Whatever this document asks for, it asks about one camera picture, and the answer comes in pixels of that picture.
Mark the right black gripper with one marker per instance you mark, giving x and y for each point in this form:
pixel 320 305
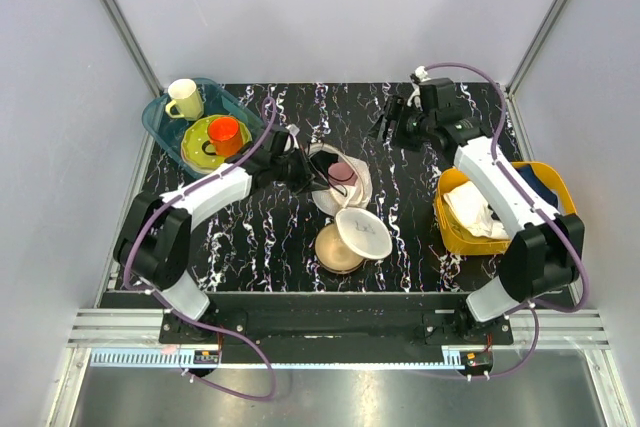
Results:
pixel 394 112

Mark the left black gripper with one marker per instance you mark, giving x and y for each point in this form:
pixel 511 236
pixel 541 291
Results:
pixel 308 174

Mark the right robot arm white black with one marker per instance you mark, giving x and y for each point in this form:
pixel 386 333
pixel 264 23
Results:
pixel 545 247

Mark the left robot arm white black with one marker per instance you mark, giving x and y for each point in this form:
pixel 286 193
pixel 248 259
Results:
pixel 155 239

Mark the black marble pattern mat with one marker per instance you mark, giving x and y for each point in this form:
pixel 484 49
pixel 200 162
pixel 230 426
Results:
pixel 266 243

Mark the orange cup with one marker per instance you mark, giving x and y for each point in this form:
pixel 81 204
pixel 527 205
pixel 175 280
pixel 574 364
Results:
pixel 224 137

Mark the white cloth in basket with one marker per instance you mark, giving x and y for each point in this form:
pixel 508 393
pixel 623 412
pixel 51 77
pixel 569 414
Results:
pixel 472 212

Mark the teal plastic bin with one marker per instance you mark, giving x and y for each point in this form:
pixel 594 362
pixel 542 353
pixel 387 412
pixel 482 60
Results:
pixel 179 120

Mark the yellow-green plate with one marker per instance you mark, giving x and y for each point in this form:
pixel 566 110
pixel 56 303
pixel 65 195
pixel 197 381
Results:
pixel 191 146

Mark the yellow plastic basket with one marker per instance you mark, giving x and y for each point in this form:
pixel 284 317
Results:
pixel 459 240

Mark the navy blue garment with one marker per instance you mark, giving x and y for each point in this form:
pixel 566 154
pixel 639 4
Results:
pixel 534 182

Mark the pale yellow mug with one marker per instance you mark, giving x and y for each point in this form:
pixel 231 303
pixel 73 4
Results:
pixel 185 100

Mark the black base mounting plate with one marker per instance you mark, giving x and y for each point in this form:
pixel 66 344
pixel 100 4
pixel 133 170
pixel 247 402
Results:
pixel 427 318

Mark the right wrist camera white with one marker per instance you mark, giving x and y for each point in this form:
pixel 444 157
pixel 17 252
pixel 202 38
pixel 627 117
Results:
pixel 419 76

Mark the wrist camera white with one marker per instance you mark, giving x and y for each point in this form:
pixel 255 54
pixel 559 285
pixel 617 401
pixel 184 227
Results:
pixel 419 76
pixel 293 132

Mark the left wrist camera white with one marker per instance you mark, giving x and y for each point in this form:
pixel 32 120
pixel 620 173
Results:
pixel 293 132

